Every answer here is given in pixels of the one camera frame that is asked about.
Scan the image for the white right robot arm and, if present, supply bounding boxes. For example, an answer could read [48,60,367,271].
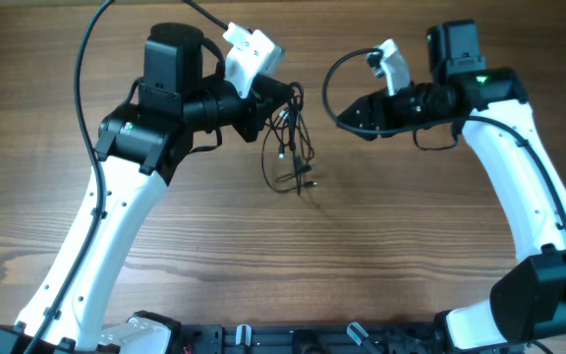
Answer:
[334,20,566,353]

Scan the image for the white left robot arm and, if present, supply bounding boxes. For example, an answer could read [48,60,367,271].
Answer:
[0,23,294,353]

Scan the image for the black usb cable bundle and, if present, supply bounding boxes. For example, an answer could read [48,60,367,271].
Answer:
[260,81,319,197]

